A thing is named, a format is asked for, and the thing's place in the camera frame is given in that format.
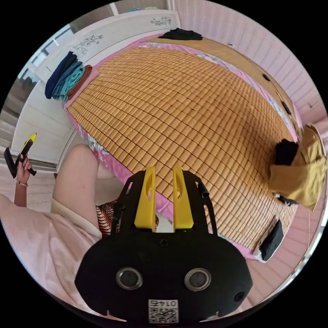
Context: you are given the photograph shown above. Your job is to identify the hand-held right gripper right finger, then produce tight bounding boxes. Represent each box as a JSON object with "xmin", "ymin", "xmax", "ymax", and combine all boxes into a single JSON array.
[{"xmin": 173, "ymin": 166, "xmax": 194, "ymax": 230}]

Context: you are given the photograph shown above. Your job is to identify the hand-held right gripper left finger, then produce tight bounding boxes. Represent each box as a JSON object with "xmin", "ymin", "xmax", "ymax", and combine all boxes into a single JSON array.
[{"xmin": 134, "ymin": 166, "xmax": 156, "ymax": 233}]

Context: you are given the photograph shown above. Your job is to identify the person's left forearm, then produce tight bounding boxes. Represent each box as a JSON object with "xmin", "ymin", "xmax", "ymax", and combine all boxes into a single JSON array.
[{"xmin": 13, "ymin": 180, "xmax": 28, "ymax": 207}]

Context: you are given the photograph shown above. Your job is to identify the person's left hand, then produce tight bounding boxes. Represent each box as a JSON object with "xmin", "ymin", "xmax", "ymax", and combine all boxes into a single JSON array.
[{"xmin": 16, "ymin": 159, "xmax": 31, "ymax": 184}]

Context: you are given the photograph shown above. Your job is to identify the folded pile of clothes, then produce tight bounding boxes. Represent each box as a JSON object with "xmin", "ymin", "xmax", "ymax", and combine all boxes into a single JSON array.
[{"xmin": 44, "ymin": 51, "xmax": 93, "ymax": 102}]

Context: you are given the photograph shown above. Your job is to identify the person's body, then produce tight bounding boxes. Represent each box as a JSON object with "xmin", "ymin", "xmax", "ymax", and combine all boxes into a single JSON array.
[{"xmin": 0, "ymin": 143, "xmax": 160, "ymax": 319}]

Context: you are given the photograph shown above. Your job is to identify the window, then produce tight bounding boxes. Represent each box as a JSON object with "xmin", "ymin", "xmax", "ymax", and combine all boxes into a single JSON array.
[{"xmin": 16, "ymin": 24, "xmax": 74, "ymax": 85}]

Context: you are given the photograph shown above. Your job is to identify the bed with woven mat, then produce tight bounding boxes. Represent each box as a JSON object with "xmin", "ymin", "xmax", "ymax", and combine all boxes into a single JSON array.
[{"xmin": 11, "ymin": 10, "xmax": 306, "ymax": 262}]

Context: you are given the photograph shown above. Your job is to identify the black folded garment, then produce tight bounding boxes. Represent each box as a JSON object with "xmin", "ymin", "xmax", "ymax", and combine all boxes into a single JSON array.
[{"xmin": 258, "ymin": 219, "xmax": 284, "ymax": 262}]

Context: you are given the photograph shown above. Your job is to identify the pile of clothes with mustard garment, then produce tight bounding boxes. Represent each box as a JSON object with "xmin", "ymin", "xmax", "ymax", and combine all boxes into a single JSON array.
[{"xmin": 268, "ymin": 124, "xmax": 328, "ymax": 212}]

